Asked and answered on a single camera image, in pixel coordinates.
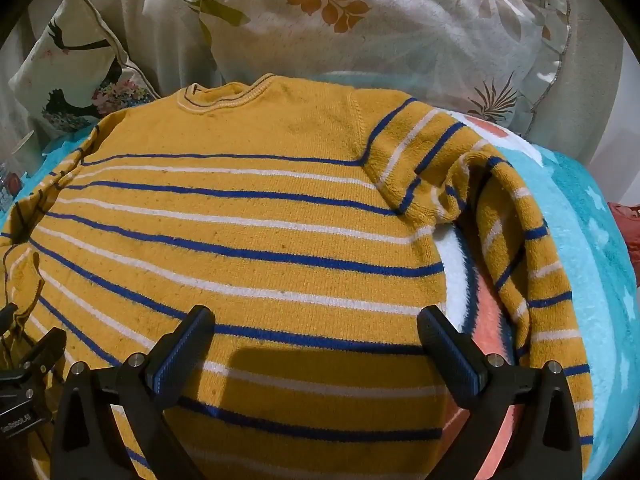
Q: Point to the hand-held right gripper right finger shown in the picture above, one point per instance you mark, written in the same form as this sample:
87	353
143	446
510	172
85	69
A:
462	370

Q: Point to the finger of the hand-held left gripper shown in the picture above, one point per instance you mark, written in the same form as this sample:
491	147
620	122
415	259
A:
7	314
46	352

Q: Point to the red cloth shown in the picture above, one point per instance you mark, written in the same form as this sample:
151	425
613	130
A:
625	225

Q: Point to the small red object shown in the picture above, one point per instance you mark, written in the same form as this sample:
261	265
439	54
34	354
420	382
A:
13	184

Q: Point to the bird print cushion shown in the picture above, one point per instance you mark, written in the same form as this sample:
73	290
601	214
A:
65	60

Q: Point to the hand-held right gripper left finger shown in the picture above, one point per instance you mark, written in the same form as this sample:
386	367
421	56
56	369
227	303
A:
161	372

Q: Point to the leaf print pillow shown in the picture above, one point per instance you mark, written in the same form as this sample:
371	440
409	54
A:
400	35

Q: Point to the teal star blanket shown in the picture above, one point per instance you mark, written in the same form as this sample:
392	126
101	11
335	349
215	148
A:
590	240

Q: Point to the yellow striped sweater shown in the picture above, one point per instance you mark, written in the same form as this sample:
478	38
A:
250	210

